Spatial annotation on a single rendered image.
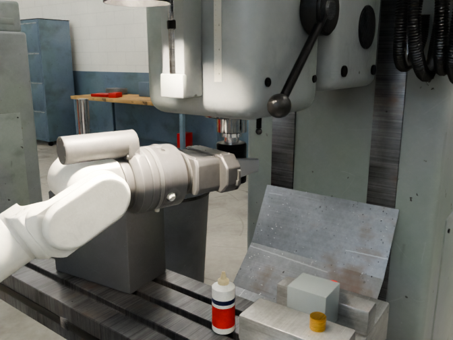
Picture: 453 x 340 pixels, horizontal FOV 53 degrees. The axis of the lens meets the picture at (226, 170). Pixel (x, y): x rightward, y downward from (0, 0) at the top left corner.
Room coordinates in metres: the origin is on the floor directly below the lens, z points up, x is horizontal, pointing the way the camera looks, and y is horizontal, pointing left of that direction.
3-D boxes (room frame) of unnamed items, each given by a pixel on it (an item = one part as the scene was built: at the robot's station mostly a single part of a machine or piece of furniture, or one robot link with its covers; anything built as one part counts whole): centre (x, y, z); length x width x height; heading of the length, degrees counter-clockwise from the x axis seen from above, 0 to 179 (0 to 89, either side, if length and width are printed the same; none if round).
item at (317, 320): (0.54, -0.12, 1.05); 0.02 x 0.02 x 0.02
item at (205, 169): (0.64, 0.06, 1.23); 0.13 x 0.12 x 0.10; 38
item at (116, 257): (0.93, 0.26, 1.03); 0.22 x 0.12 x 0.20; 60
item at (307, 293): (0.60, -0.13, 1.04); 0.06 x 0.05 x 0.06; 55
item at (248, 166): (0.67, -0.03, 1.23); 0.06 x 0.02 x 0.03; 128
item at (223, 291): (0.71, 0.01, 0.98); 0.04 x 0.04 x 0.11
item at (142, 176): (0.57, 0.16, 1.24); 0.11 x 0.11 x 0.11; 38
